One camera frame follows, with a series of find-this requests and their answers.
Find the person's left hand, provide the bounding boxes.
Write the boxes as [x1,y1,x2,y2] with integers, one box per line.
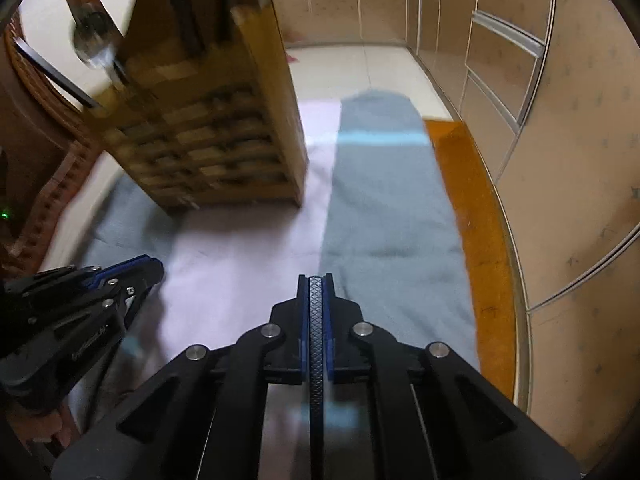
[4,399,80,457]

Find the carved brown wooden chair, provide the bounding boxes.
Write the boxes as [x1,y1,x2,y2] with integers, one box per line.
[1,0,100,278]

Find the orange wooden table edge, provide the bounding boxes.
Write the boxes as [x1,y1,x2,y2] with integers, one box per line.
[424,119,516,398]

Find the beige kitchen cabinets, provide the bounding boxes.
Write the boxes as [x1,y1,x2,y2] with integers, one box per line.
[276,0,639,471]

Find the wooden utensil holder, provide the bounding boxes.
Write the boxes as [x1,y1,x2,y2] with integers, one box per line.
[82,0,308,211]

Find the grey and pink cloth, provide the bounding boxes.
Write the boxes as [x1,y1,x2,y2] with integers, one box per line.
[52,90,478,479]

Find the steel spoon wooden handle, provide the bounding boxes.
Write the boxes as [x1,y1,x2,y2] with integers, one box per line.
[72,3,128,88]

